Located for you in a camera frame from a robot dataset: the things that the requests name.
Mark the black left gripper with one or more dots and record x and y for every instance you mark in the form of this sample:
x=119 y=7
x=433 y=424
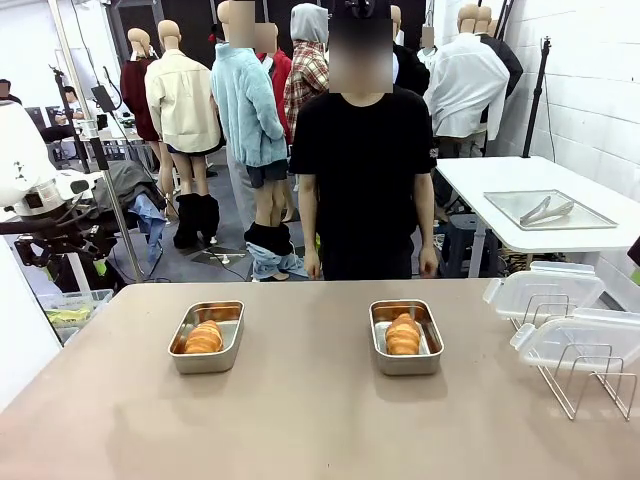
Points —
x=65 y=245

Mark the person's right forearm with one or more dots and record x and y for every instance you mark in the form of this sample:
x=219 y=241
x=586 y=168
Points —
x=307 y=215

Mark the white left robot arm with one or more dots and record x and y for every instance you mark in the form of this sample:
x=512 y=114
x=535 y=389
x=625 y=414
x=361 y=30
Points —
x=20 y=150

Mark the person's left forearm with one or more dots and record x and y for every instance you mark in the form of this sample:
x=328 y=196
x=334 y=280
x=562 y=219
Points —
x=425 y=215

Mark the person's left hand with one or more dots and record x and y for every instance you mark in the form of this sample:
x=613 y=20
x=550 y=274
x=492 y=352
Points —
x=428 y=262

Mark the person's right hand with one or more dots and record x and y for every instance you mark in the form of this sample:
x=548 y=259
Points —
x=312 y=265

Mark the clear plastic storage bin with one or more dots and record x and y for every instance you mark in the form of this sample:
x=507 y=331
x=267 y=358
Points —
x=75 y=300

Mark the metal baking tray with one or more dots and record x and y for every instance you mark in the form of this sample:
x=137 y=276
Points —
x=590 y=217

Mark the silver metal pole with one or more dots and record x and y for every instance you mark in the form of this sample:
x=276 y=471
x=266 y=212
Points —
x=124 y=225

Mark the white backdrop sheet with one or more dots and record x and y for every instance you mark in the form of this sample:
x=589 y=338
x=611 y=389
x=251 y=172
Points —
x=25 y=325

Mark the blue cloth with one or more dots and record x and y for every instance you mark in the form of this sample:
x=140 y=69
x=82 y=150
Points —
x=150 y=225

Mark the dark clothing pile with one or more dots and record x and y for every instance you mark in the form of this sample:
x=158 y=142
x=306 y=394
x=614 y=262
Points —
x=125 y=187

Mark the clear plastic clip lid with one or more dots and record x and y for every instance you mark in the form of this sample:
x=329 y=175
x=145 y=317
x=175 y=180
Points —
x=585 y=340
x=545 y=292

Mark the metal tongs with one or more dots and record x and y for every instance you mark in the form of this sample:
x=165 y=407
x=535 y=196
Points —
x=542 y=212

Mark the black trousers on mannequin legs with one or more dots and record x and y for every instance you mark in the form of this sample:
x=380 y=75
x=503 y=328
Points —
x=195 y=220

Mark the golden croissant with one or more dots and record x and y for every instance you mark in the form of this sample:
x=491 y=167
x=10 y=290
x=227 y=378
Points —
x=204 y=337
x=402 y=335

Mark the white side table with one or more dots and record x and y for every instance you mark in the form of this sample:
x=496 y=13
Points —
x=500 y=175

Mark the steel rectangular container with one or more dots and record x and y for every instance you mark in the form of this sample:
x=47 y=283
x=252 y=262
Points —
x=210 y=362
x=406 y=365

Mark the seated person in white shirt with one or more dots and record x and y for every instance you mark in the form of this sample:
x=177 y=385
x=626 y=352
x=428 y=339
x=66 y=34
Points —
x=74 y=105

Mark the dark stool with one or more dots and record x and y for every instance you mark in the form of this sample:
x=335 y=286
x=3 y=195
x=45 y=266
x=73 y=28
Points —
x=465 y=245

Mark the black tripod stand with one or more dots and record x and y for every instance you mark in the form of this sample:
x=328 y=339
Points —
x=537 y=100

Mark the mannequin in red dress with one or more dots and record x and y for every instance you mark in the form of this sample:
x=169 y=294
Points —
x=135 y=95

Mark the background person with dark hair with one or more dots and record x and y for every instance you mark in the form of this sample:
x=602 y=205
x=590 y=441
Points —
x=6 y=92

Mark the mannequin in cream jacket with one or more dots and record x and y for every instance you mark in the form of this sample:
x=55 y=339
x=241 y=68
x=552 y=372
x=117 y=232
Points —
x=182 y=110

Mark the black and denim trousers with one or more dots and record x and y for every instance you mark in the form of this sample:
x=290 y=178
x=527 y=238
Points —
x=270 y=247

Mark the mannequin in blue fleece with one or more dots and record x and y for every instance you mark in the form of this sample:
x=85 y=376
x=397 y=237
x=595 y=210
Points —
x=247 y=115

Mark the mannequin in black coat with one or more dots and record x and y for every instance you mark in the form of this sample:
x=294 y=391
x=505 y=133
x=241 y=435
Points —
x=510 y=62

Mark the mannequin in white shirt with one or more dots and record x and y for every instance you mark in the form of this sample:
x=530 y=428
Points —
x=465 y=90

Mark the mannequin in red jacket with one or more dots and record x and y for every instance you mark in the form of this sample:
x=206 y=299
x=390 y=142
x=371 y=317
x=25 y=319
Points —
x=281 y=75

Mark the person in black t-shirt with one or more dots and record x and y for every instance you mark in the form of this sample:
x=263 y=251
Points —
x=365 y=165

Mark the mannequin in black jacket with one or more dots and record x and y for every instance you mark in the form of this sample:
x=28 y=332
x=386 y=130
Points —
x=410 y=70

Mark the mannequin in plaid hoodie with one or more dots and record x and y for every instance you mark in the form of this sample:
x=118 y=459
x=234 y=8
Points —
x=305 y=80

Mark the black camera stand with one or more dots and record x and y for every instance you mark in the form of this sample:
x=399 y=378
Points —
x=100 y=150

